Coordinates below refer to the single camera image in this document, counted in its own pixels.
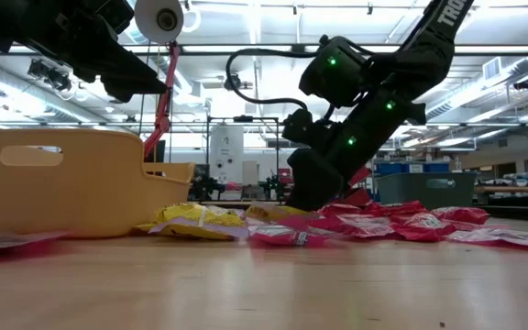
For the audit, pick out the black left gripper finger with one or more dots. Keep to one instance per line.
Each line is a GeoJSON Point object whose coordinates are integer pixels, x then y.
{"type": "Point", "coordinates": [126, 86]}
{"type": "Point", "coordinates": [131, 62]}

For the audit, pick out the small red KitKat bar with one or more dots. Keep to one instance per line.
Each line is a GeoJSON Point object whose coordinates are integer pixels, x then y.
{"type": "Point", "coordinates": [422, 227]}
{"type": "Point", "coordinates": [337, 209]}
{"type": "Point", "coordinates": [399, 207]}

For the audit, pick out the yellow sour candy bag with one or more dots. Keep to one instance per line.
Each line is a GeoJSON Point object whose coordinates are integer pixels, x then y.
{"type": "Point", "coordinates": [268, 212]}
{"type": "Point", "coordinates": [209, 232]}
{"type": "Point", "coordinates": [195, 213]}

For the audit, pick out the red candy pack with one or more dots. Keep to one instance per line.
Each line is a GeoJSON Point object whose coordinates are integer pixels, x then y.
{"type": "Point", "coordinates": [360, 225]}
{"type": "Point", "coordinates": [461, 214]}

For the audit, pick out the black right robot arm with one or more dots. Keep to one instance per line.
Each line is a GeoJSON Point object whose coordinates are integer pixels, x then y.
{"type": "Point", "coordinates": [410, 50]}

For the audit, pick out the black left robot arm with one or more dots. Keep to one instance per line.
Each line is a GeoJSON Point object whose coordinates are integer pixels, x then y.
{"type": "Point", "coordinates": [3, 18]}

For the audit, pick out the pink transparent candy pack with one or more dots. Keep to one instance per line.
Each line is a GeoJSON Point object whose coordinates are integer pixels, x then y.
{"type": "Point", "coordinates": [7, 240]}
{"type": "Point", "coordinates": [287, 236]}
{"type": "Point", "coordinates": [502, 237]}

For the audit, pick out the red desk lamp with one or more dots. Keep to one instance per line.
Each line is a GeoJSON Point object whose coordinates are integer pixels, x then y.
{"type": "Point", "coordinates": [162, 105]}

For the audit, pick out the red bin rack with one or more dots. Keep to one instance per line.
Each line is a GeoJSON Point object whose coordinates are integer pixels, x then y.
{"type": "Point", "coordinates": [358, 198]}

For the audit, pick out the black ceiling fixture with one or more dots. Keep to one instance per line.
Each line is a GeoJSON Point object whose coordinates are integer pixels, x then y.
{"type": "Point", "coordinates": [51, 75]}

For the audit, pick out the blue storage bins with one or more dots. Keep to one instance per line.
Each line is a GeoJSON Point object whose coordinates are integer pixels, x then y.
{"type": "Point", "coordinates": [410, 168]}

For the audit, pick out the white cylindrical tank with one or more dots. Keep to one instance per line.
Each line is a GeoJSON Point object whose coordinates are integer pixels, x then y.
{"type": "Point", "coordinates": [226, 146]}

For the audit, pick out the teal plastic bin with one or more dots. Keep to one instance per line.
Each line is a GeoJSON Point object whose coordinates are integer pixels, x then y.
{"type": "Point", "coordinates": [420, 190]}

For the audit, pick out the black hanging ceiling device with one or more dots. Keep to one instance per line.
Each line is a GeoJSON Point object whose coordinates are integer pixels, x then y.
{"type": "Point", "coordinates": [233, 82]}

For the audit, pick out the yellow plastic bin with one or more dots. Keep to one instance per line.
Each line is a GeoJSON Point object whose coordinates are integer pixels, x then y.
{"type": "Point", "coordinates": [85, 192]}

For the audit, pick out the wooden workbench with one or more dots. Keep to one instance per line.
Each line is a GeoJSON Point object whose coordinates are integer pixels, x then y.
{"type": "Point", "coordinates": [516, 189]}

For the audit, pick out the black cart frame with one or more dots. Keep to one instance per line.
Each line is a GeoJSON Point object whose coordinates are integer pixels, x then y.
{"type": "Point", "coordinates": [243, 118]}

